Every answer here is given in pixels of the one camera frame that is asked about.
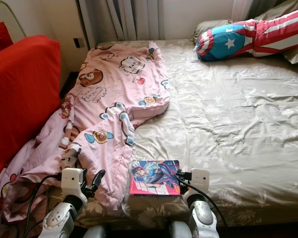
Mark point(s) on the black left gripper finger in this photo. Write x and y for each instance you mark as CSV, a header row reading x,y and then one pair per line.
x,y
98,178

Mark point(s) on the colourful comic book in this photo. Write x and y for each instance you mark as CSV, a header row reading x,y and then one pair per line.
x,y
154,177

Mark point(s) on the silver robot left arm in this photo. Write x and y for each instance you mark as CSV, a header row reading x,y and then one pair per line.
x,y
57,223

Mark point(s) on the silver robot left leg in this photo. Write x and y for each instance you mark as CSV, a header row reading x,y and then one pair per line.
x,y
93,233

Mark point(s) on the silver robot leg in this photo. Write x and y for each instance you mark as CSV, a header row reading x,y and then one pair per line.
x,y
93,233
179,231

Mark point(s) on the silver robot right leg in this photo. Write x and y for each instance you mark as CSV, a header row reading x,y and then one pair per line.
x,y
179,231

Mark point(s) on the grey floral bedsheet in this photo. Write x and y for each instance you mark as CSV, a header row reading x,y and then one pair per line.
x,y
233,114

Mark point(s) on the pink cartoon blanket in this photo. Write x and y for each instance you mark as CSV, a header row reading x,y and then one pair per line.
x,y
114,89

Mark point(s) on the star and stripes bolster pillow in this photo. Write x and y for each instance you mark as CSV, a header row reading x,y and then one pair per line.
x,y
226,44

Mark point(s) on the grey curtain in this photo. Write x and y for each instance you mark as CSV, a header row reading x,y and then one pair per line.
x,y
243,7
119,20

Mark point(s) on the cream curved headboard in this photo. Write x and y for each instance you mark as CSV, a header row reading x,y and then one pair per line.
x,y
2,12

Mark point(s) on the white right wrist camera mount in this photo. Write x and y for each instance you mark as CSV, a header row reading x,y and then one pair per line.
x,y
199,178

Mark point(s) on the black wall outlet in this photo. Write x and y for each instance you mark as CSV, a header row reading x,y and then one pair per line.
x,y
77,43

